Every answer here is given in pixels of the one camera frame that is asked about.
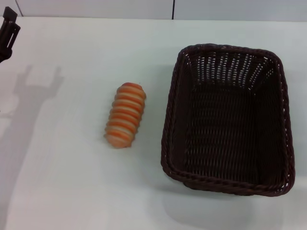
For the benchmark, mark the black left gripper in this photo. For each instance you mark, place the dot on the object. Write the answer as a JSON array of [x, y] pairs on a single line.
[[4, 54]]

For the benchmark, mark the dark brown woven basket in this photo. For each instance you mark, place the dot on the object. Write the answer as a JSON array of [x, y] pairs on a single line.
[[227, 134]]

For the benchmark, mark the orange striped bread roll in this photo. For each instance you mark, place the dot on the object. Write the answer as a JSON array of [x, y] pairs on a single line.
[[125, 115]]

